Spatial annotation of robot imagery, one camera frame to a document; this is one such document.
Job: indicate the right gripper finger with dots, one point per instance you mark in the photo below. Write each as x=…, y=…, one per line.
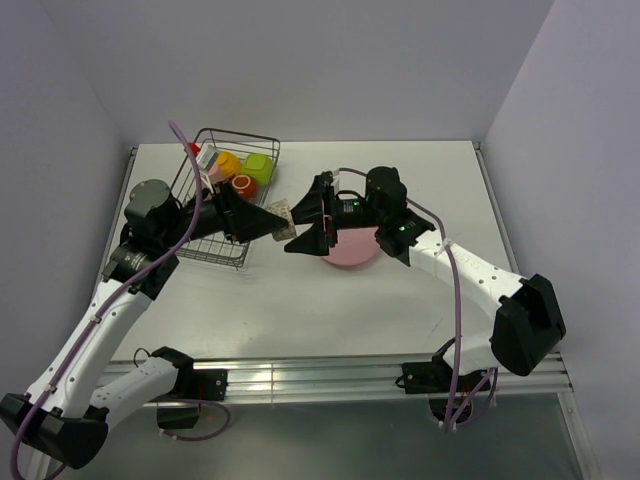
x=317, y=240
x=313, y=204

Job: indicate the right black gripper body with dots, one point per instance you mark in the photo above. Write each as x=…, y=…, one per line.
x=355, y=213

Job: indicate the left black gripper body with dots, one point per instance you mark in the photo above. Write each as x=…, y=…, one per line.
x=210, y=219

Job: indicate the dark brown ceramic mug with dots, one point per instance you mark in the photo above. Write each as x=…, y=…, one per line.
x=245, y=186

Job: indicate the pink round plate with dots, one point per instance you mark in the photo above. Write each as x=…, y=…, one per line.
x=355, y=247

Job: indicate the pink plastic cup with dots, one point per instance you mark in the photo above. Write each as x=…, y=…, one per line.
x=215, y=175

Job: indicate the yellow ribbed bowl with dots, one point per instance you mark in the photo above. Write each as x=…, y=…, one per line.
x=229, y=164

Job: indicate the white square bowl green outside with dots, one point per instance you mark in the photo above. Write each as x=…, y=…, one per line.
x=258, y=166

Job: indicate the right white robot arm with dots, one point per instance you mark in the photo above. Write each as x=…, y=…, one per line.
x=501, y=319

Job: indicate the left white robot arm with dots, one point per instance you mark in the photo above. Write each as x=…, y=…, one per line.
x=64, y=413

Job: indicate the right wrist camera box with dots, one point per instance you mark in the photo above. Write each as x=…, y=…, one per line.
x=335, y=179

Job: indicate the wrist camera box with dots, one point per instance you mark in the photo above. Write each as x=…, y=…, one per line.
x=335, y=179
x=206, y=156

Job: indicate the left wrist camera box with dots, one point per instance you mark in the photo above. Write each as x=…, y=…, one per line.
x=206, y=156

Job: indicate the black wire dish rack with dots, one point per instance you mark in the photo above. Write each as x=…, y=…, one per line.
x=215, y=248

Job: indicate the aluminium frame rail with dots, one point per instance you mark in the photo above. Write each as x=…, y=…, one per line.
x=343, y=379

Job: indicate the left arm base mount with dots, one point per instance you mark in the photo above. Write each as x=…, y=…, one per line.
x=195, y=404

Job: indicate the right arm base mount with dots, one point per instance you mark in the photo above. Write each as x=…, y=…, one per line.
x=431, y=377

